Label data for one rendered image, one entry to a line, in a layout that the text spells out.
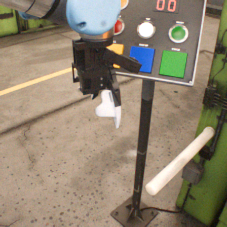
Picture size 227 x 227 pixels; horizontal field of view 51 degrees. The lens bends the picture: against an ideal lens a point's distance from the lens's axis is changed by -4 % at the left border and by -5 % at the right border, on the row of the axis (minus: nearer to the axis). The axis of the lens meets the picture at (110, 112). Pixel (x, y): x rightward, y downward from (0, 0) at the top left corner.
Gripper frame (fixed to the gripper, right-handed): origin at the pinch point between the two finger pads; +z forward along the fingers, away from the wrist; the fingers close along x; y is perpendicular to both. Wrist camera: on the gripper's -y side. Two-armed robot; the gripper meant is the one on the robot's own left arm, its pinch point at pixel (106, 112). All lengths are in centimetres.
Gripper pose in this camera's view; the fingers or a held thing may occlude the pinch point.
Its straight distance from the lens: 63.7
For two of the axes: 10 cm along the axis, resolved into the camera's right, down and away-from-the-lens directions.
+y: -9.0, 2.4, -3.6
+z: 0.0, 8.3, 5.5
